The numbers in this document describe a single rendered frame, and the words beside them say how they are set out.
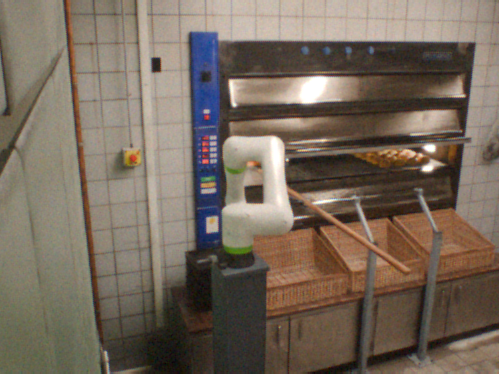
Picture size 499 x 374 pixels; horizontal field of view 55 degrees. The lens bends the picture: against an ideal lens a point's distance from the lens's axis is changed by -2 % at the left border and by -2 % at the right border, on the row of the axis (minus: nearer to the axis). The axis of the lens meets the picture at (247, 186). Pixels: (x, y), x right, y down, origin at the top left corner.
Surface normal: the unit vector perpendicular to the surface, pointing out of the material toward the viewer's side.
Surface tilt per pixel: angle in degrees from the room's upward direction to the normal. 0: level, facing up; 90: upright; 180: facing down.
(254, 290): 90
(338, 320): 90
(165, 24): 90
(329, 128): 70
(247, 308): 90
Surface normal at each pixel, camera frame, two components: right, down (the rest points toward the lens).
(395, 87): 0.32, -0.08
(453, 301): 0.33, 0.27
